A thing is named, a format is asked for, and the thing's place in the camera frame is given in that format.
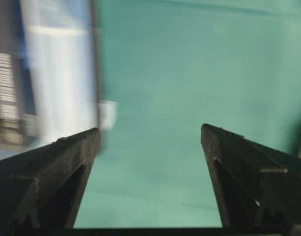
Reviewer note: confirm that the black RealSense box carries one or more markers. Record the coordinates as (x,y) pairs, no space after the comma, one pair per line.
(51,77)

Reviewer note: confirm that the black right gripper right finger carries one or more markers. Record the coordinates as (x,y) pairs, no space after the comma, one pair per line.
(257,188)

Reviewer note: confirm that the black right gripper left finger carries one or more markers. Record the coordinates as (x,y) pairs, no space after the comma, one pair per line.
(43,188)

